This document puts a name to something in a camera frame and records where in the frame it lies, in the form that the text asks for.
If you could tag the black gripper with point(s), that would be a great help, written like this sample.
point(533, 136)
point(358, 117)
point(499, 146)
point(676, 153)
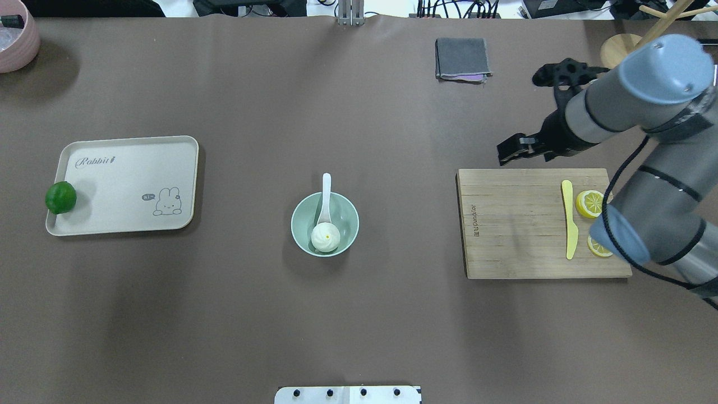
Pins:
point(554, 133)

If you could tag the white ceramic spoon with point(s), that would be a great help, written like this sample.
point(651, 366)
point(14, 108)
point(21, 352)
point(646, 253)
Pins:
point(326, 186)

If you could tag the white steamed bun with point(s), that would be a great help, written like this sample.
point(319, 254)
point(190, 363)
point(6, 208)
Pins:
point(325, 237)

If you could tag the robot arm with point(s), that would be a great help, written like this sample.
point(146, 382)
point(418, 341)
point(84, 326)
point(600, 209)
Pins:
point(667, 89)

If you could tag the mint green bowl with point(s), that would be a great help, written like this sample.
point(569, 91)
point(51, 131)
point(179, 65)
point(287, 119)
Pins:
point(343, 214)

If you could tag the pink bowl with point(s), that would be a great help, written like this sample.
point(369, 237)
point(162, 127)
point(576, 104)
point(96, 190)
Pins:
point(20, 36)

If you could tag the bamboo cutting board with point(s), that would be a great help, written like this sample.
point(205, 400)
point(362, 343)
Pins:
point(514, 224)

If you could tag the upper lemon half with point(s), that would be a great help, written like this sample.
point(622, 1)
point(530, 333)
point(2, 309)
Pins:
point(589, 203)

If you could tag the yellow plastic knife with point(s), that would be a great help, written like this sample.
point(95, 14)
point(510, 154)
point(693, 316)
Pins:
point(572, 231)

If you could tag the folded grey cloth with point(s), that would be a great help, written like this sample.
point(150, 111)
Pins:
point(462, 59)

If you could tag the lower lemon slice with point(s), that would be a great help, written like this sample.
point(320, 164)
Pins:
point(596, 249)

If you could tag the wooden mug tree stand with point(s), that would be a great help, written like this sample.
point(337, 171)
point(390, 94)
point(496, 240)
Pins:
point(616, 48)

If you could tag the beige rabbit tray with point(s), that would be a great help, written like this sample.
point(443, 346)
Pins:
point(139, 184)

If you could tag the green lime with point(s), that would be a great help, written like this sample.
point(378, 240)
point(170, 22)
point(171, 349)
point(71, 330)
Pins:
point(60, 198)

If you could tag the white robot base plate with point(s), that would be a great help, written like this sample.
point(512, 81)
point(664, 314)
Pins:
point(389, 393)

